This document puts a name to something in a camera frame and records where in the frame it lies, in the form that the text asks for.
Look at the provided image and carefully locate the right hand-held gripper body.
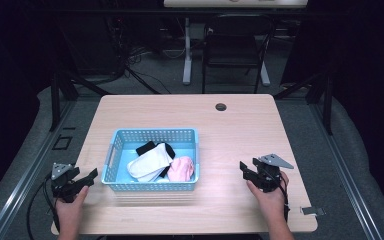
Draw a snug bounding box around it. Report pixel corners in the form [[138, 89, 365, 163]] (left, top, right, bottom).
[[251, 153, 295, 194]]

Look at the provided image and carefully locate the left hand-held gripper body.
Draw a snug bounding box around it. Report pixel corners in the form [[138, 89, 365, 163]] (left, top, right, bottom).
[[50, 162, 82, 204]]

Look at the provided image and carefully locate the person's left hand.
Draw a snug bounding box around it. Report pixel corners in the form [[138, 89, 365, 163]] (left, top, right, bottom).
[[55, 185, 90, 218]]

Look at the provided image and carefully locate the person's right hand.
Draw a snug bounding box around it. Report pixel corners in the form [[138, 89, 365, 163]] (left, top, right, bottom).
[[246, 170, 290, 222]]

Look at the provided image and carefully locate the light blue plastic basket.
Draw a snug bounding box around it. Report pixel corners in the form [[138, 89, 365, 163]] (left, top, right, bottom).
[[100, 127, 200, 193]]

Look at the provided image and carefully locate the white sock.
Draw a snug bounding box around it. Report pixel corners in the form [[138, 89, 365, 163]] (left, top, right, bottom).
[[126, 142, 175, 183]]

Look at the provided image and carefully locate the black sock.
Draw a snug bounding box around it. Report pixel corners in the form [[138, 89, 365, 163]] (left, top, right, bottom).
[[135, 140, 177, 179]]

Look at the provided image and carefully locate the pink sock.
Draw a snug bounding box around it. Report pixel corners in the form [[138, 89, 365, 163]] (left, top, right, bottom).
[[166, 155, 195, 183]]

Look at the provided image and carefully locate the black folding chair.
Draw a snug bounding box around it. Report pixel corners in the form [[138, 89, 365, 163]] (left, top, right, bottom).
[[201, 13, 277, 95]]

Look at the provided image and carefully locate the white desk with legs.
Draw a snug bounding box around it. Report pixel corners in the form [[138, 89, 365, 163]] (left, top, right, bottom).
[[162, 0, 310, 88]]

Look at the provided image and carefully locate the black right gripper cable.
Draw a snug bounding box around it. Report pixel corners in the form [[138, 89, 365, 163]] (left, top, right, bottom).
[[277, 169, 291, 224]]

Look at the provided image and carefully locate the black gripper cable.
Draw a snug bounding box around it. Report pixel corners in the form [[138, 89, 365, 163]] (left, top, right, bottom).
[[277, 169, 291, 224], [25, 175, 61, 240]]

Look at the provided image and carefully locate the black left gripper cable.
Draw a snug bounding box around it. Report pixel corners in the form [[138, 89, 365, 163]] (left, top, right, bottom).
[[25, 175, 61, 240]]

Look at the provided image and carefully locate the aluminium floor rail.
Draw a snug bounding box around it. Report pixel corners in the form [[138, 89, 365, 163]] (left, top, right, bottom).
[[0, 99, 78, 240], [308, 99, 384, 240]]

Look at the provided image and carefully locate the grey metal bracket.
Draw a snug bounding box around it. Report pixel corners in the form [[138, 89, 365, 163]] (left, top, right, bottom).
[[300, 206, 327, 217]]

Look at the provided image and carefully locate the black metal frame stand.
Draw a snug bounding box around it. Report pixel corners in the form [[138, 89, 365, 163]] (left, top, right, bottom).
[[48, 63, 112, 133], [273, 66, 335, 136]]

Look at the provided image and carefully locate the bundle of black floor cables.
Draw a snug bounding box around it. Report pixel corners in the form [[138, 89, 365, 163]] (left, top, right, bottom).
[[103, 16, 185, 96]]

